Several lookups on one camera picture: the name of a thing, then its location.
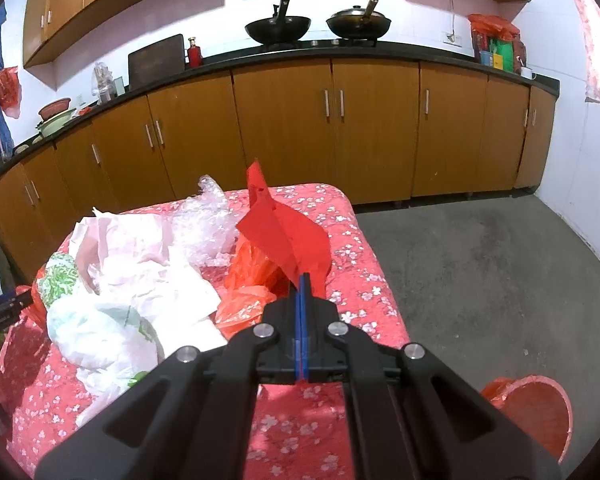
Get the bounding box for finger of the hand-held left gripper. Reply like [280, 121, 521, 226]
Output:
[0, 294, 34, 337]

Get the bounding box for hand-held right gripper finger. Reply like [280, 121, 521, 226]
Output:
[303, 272, 564, 480]
[34, 274, 304, 480]

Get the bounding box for red plastic sheet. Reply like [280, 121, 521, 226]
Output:
[236, 159, 331, 301]

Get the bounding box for clear plastic bag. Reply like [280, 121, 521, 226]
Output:
[75, 355, 155, 428]

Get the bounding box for pinkish white plastic bag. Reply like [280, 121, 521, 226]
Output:
[72, 209, 222, 322]

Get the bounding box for red trash bin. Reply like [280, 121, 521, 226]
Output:
[480, 375, 575, 464]

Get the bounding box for orange plastic bag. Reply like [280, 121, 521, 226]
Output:
[215, 240, 292, 342]

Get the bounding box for red floral tablecloth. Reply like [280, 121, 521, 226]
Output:
[0, 182, 411, 480]

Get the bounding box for white bag with green print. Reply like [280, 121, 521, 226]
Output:
[36, 252, 167, 386]

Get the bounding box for clear bubble wrap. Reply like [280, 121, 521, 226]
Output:
[172, 175, 242, 268]

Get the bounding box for wooden base cabinets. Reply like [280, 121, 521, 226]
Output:
[0, 57, 561, 281]

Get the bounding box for red basin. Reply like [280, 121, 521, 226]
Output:
[38, 97, 72, 118]

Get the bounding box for red hanging plastic bag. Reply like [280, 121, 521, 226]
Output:
[0, 66, 22, 120]

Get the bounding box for clear bag with jars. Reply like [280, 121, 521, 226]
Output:
[91, 61, 115, 103]

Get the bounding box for gas stove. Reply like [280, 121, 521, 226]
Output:
[265, 37, 381, 50]

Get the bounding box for dark cutting board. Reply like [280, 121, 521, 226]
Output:
[128, 34, 186, 88]

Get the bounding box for black wok with lid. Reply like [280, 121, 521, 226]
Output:
[326, 0, 392, 40]

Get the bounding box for long wooden wall cabinet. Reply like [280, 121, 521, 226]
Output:
[22, 0, 228, 68]

